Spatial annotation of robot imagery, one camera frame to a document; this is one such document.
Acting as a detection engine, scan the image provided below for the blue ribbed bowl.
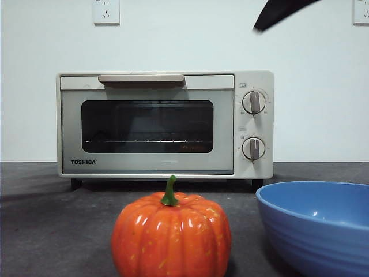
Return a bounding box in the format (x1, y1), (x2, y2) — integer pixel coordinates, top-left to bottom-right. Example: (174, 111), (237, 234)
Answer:
(255, 181), (369, 277)

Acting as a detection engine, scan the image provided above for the wire oven rack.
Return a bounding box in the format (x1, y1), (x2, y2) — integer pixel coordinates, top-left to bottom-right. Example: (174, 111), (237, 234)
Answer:
(83, 138), (209, 144)

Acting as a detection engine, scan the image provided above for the white wall socket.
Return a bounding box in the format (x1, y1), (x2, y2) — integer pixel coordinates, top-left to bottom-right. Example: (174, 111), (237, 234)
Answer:
(92, 0), (120, 25)
(352, 0), (369, 25)

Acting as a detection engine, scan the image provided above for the temperature knob with grey grip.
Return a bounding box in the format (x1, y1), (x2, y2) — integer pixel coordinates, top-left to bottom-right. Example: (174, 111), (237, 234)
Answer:
(241, 91), (266, 115)

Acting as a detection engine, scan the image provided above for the timer knob with grey grip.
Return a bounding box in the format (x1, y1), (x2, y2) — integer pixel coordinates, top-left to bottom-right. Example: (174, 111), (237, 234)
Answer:
(241, 137), (266, 161)

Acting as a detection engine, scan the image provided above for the orange pumpkin with green stem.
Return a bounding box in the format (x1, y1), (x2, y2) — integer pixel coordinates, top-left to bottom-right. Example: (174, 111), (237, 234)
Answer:
(111, 175), (232, 277)

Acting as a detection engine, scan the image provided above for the cream Toshiba toaster oven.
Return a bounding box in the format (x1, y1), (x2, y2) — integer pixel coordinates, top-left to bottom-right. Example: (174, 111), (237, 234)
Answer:
(56, 70), (274, 191)

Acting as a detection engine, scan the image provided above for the glass oven door with handle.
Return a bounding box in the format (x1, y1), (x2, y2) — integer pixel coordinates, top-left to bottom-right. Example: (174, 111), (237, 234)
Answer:
(59, 74), (235, 175)

